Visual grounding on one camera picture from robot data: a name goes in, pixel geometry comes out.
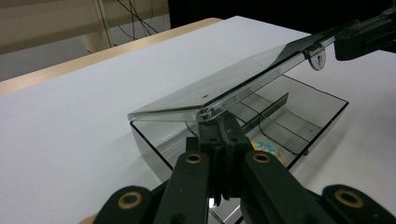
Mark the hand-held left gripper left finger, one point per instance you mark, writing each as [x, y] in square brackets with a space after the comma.
[214, 146]

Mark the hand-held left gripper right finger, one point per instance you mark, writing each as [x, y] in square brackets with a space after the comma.
[233, 143]

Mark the clear grey compartment box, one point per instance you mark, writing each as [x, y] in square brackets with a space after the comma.
[218, 84]

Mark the light wooden table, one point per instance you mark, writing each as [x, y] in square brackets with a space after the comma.
[93, 59]

